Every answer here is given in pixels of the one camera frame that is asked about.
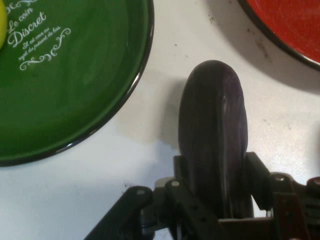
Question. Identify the yellow-green toy pear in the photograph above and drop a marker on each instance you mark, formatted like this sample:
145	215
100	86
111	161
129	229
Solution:
2	20

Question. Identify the purple toy eggplant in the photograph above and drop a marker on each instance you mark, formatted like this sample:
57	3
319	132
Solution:
212	125

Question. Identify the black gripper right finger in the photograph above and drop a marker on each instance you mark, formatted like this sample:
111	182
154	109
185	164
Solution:
287	207

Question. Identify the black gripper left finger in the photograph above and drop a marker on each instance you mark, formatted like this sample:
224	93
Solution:
140	207

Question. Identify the red plate with black rim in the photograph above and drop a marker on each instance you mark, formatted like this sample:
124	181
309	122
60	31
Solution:
295	25

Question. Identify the green plate with white lettering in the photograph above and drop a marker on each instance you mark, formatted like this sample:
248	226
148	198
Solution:
75	87

